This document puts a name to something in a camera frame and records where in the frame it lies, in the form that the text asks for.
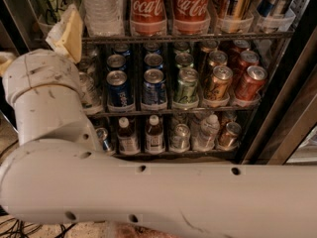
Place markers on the orange gold can front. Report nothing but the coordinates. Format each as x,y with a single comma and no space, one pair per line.
215,92

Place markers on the brown juice bottle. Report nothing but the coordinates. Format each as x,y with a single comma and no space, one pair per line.
154,136
128,141

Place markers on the left Coca-Cola can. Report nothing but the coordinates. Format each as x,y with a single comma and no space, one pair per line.
147,14

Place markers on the blue patterned can front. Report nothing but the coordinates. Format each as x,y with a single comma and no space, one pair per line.
154,90

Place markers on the blue Pepsi can front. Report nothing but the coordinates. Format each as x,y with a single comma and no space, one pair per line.
120,95

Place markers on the copper can bottom shelf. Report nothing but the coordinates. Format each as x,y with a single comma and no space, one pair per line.
228,139

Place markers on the red can front right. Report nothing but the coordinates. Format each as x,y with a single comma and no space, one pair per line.
252,80

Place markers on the silver can bottom shelf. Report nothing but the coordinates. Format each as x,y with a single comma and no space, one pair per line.
180,138

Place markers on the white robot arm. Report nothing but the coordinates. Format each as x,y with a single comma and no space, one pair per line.
59,174

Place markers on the white green can middle shelf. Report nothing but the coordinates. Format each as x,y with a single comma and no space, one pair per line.
90,99

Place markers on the stainless steel fridge frame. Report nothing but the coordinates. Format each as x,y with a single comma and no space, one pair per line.
270,134

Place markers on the gold striped can top shelf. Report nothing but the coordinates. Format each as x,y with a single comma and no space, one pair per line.
231,12

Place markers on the right brown juice bottle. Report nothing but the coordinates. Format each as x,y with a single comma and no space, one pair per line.
154,136

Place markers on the right Coca-Cola can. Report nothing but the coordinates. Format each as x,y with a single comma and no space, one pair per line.
189,15

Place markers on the left brown juice bottle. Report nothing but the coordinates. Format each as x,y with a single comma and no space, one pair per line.
128,141

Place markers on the clear water bottle top shelf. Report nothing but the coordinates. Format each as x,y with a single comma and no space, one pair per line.
102,18

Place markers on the small water bottle bottom shelf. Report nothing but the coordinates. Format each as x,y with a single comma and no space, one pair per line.
207,133

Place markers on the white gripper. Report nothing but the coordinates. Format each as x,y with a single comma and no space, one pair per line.
41,70

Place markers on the small blue can bottom shelf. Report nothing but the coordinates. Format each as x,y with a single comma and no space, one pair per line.
105,140

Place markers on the coca-cola can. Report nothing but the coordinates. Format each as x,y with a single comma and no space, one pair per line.
147,14
189,15

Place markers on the blue silver can top shelf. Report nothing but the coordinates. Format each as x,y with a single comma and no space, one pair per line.
272,15

